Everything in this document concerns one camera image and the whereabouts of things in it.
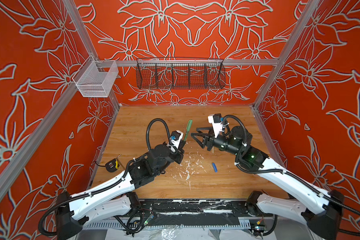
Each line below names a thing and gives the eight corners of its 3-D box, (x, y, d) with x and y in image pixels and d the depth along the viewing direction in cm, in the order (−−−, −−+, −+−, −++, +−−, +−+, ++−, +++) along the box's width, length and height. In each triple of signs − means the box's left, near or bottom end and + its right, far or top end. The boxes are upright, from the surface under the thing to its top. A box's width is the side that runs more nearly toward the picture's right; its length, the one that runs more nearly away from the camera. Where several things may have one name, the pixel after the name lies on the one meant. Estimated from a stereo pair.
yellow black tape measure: (108, 174, 86) (106, 172, 84) (106, 165, 90) (104, 162, 87) (120, 168, 88) (118, 166, 86) (117, 160, 92) (115, 157, 89)
